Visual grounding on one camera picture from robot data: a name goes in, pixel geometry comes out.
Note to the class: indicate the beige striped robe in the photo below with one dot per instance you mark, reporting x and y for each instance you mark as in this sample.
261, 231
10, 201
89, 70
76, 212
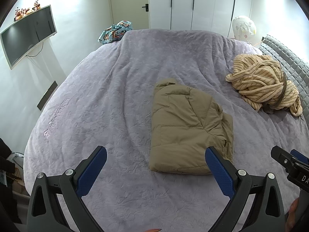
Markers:
260, 82

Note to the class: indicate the dried flower decoration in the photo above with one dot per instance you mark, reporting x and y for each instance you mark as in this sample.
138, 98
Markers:
26, 11

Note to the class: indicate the grey quilted headboard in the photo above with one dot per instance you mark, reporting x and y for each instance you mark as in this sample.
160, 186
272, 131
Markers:
287, 60

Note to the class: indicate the white wardrobe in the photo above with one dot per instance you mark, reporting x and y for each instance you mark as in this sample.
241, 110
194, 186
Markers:
200, 4

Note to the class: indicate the white room door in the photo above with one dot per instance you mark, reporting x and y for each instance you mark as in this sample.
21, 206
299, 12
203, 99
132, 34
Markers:
128, 4

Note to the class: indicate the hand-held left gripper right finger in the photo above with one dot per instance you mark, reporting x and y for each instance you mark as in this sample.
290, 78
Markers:
218, 168

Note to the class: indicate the dark wall socket panel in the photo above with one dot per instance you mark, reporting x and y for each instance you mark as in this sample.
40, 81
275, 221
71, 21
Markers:
47, 95

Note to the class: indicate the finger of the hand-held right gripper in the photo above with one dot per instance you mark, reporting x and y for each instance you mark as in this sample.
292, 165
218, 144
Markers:
300, 156
282, 158

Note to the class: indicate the person's right hand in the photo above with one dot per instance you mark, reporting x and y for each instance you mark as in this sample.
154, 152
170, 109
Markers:
292, 215

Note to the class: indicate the wall-mounted television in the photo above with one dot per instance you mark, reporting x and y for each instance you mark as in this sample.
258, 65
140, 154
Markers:
26, 35

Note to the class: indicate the khaki puffer jacket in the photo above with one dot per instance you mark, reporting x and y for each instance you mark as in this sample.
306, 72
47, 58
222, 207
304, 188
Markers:
183, 125

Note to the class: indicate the person's left hand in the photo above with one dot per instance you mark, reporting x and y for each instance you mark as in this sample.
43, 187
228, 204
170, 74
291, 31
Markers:
153, 230

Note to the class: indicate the colourful printed cloth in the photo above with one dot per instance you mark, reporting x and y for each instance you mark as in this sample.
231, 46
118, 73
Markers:
114, 32

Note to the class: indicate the white basket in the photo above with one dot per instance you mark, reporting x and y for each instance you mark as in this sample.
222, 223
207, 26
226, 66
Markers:
15, 162

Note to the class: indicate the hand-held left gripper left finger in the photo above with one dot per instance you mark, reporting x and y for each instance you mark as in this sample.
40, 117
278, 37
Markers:
93, 168

